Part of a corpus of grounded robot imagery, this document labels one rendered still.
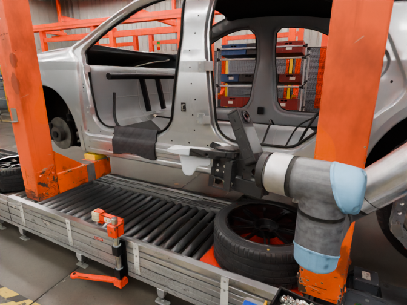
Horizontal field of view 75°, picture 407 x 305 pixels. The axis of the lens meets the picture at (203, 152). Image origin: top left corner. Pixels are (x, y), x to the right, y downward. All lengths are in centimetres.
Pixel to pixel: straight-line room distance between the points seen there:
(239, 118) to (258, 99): 289
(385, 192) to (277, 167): 20
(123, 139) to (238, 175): 172
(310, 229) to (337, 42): 66
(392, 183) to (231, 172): 28
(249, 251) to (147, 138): 109
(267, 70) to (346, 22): 240
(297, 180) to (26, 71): 191
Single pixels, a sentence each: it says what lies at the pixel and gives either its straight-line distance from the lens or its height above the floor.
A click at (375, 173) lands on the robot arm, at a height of 122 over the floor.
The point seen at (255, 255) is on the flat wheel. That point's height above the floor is 49.
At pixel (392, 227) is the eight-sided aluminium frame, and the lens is 145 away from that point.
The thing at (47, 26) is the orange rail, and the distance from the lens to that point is 1196.
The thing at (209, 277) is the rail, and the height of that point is 34.
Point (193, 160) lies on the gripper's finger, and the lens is 54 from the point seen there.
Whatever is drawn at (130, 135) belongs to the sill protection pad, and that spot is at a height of 95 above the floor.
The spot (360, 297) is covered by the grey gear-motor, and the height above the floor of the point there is 40.
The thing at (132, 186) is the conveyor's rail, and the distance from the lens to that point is 280.
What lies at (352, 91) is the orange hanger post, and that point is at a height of 134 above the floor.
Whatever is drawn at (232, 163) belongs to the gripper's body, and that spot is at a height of 123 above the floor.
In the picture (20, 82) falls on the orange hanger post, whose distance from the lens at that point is 210.
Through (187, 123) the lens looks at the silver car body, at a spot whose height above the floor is 108.
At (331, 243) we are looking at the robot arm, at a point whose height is 113.
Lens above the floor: 139
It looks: 16 degrees down
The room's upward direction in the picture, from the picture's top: straight up
